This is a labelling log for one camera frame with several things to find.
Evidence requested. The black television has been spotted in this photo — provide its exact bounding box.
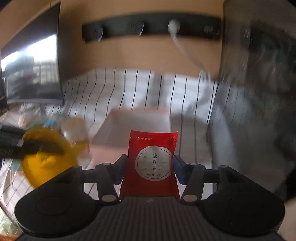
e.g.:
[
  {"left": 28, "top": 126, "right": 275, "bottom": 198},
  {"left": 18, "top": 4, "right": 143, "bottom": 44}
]
[{"left": 1, "top": 3, "right": 63, "bottom": 105}]

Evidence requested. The black appliance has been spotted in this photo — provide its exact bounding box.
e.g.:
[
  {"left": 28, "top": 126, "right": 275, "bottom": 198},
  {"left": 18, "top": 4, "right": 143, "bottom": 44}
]
[{"left": 208, "top": 1, "right": 295, "bottom": 201}]

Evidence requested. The pink cardboard box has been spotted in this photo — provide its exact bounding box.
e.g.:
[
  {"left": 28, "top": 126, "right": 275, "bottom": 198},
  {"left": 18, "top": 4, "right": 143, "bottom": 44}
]
[{"left": 86, "top": 108, "right": 171, "bottom": 169}]

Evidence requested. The white plug and cable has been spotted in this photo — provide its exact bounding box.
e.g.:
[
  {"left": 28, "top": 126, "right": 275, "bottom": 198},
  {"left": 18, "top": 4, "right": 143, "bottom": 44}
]
[{"left": 167, "top": 19, "right": 212, "bottom": 82}]

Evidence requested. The red tea sachet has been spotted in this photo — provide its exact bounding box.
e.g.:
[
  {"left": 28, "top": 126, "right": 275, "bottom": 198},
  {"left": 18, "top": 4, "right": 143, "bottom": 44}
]
[{"left": 119, "top": 131, "right": 180, "bottom": 200}]

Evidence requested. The black power strip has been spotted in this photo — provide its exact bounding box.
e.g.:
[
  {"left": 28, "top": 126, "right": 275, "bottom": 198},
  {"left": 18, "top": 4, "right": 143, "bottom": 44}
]
[{"left": 82, "top": 12, "right": 222, "bottom": 43}]

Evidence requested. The yellow round plastic lid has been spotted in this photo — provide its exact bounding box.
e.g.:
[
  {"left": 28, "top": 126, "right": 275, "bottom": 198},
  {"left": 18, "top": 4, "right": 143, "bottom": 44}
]
[{"left": 21, "top": 128, "right": 78, "bottom": 188}]

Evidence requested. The white black grid tablecloth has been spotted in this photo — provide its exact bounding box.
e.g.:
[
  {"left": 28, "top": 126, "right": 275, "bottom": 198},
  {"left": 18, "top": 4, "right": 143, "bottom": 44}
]
[{"left": 0, "top": 67, "right": 223, "bottom": 223}]

